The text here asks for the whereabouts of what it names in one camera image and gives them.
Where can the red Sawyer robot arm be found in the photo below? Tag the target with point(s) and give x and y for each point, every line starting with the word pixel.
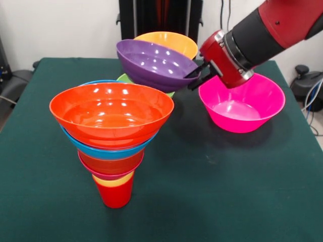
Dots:
pixel 277 25

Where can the purple bowl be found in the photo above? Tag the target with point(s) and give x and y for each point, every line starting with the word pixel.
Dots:
pixel 156 63

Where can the dark green table cloth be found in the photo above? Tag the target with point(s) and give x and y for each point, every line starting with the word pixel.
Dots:
pixel 222 181

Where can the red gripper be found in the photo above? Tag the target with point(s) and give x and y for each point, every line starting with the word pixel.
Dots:
pixel 222 58

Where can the small orange bowl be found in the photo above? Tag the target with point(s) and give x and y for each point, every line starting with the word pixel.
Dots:
pixel 111 164

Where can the blue bowl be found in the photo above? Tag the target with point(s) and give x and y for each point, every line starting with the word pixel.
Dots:
pixel 108 151

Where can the green bowl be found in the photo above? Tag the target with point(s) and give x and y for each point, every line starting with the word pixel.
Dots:
pixel 123 79

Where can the black chair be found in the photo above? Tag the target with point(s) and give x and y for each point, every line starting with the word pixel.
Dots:
pixel 17 80

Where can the large light orange bowl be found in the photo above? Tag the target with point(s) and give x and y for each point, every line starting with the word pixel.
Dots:
pixel 176 43

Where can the small crimson bowl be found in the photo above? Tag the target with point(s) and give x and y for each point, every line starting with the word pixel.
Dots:
pixel 108 176

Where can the large magenta bowl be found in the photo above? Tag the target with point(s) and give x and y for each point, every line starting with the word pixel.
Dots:
pixel 242 106

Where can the red cup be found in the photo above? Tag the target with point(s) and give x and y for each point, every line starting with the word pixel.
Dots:
pixel 115 196

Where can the large red-orange bowl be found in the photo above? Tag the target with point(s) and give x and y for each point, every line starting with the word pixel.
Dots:
pixel 111 113

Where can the stack of yellow cups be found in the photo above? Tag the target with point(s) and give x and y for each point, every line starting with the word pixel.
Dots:
pixel 113 182

